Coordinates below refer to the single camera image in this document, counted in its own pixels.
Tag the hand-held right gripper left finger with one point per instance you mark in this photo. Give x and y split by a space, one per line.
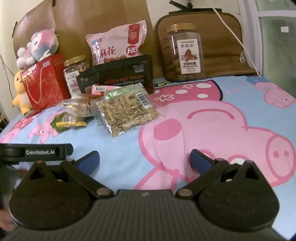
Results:
89 160

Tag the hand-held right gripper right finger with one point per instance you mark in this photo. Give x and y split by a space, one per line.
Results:
200 158

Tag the clear nut bag yellow zip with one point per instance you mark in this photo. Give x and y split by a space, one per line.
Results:
78 107

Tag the clear bag of pale peanuts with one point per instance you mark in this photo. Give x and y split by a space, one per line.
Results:
124 113

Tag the black cardboard box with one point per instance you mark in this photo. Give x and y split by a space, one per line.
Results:
120 74

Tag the cartoon pig printed bedsheet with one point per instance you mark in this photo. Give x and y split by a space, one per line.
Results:
161 148

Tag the dark green yellow snack packet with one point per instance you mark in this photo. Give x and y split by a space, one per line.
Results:
67 122

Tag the yellow plush duck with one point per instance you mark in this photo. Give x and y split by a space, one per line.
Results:
19 89

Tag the small pink packet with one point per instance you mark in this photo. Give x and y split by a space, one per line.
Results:
101 89

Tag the red gift bag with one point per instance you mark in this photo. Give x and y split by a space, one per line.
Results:
46 85

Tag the glass nut jar gold lid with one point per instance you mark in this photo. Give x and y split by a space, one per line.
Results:
75 74

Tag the large plastic nut jar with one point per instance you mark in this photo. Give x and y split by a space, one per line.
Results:
185 58

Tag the pink plush toy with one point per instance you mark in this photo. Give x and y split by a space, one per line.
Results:
39 44

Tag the pink snack bag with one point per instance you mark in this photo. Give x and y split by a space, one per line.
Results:
111 46

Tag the brown seat cushion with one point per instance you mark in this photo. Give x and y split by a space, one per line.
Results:
222 41

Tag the frosted glass door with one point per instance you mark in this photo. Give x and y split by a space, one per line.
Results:
277 46

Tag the brown cardboard sheet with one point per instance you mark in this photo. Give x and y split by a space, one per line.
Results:
92 16

